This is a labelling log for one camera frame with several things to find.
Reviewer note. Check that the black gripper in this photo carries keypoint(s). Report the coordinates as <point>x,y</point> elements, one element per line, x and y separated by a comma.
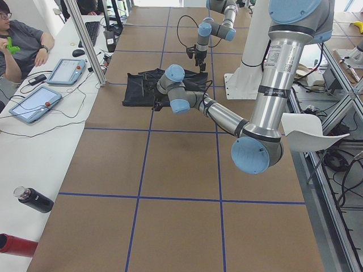
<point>200,56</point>

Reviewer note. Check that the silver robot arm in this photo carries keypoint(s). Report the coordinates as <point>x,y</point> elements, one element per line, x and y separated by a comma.
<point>258,140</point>
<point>208,27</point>

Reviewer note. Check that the black keyboard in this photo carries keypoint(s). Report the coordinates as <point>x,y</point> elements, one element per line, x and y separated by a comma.
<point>93,30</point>

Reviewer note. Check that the white plastic chair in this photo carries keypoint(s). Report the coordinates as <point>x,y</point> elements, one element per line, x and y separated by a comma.
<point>304,133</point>

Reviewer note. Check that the black computer mouse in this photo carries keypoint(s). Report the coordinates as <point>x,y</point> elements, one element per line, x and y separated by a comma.
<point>78,52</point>

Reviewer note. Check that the far blue teach pendant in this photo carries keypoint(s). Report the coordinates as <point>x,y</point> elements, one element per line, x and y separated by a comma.
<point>67,72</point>

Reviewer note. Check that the blue teach pendant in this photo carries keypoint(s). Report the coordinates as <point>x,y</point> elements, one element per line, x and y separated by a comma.
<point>35,105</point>
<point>67,72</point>

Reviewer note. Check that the near blue teach pendant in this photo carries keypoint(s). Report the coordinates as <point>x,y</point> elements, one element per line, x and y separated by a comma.
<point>35,105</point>

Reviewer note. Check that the seated person grey shirt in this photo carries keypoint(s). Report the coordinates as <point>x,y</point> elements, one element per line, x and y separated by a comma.
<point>22,47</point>

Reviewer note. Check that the green figurine toy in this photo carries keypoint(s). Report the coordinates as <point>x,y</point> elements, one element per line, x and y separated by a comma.
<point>11,48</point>

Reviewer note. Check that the black water bottle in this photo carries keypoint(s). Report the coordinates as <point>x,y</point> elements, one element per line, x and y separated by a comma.
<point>33,199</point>

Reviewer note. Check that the red cylinder bottle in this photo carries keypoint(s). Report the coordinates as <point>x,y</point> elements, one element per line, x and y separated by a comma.
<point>17,246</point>

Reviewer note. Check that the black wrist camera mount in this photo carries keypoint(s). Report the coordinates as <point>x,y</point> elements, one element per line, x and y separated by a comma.
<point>190,52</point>
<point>158,105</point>

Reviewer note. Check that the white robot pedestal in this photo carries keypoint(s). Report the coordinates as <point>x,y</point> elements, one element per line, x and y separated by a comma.
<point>243,84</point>

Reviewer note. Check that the aluminium frame post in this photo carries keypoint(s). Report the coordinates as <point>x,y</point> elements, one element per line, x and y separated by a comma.
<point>81,30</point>

